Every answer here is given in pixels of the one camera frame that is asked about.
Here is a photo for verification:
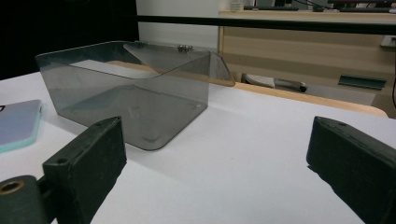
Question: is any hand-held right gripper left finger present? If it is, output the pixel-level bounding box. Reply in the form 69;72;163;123
42;116;128;224

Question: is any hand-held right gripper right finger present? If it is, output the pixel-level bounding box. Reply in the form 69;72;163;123
305;116;396;224

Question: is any smoky transparent plastic box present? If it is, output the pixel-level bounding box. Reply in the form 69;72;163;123
35;40;236;152

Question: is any pastel phone case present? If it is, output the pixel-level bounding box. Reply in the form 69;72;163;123
0;99;44;154

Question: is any grey and black device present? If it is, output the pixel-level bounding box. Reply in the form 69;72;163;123
241;73;308;93

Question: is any wooden desk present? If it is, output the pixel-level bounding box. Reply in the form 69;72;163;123
218;9;396;119

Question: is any black horizontal bar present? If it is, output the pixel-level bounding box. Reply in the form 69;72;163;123
135;14;396;36

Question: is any dark green wall bracket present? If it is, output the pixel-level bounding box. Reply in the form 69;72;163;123
337;74;388;91

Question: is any white wall socket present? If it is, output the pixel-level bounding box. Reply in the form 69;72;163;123
380;35;396;49

